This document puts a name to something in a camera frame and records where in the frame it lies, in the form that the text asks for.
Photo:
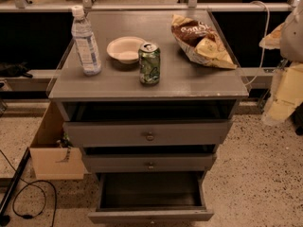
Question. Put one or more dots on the green soda can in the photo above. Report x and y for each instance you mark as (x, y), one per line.
(149, 63)

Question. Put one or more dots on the grey wooden drawer cabinet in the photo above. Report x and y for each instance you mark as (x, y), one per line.
(185, 93)

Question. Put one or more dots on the cardboard box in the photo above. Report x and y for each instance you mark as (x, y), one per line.
(51, 160)

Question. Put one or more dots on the white paper bowl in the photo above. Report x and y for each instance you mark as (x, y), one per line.
(125, 49)

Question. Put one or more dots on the grey drawer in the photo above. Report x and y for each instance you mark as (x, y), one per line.
(142, 197)
(97, 134)
(106, 163)

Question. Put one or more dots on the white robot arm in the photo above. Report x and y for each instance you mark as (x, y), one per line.
(291, 40)

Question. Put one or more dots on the clear plastic water bottle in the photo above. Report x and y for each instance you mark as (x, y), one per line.
(85, 42)

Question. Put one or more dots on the grey bottom drawer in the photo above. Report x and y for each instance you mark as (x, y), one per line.
(142, 197)

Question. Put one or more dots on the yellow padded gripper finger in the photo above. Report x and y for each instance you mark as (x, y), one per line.
(286, 94)
(272, 40)

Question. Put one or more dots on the grey top drawer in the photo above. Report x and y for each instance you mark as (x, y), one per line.
(97, 134)

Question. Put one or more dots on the black bag on shelf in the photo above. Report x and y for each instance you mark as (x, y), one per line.
(14, 70)

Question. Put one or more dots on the grey middle drawer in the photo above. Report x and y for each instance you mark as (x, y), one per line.
(106, 163)

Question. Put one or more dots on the brown yellow chip bag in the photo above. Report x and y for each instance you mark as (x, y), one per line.
(201, 42)

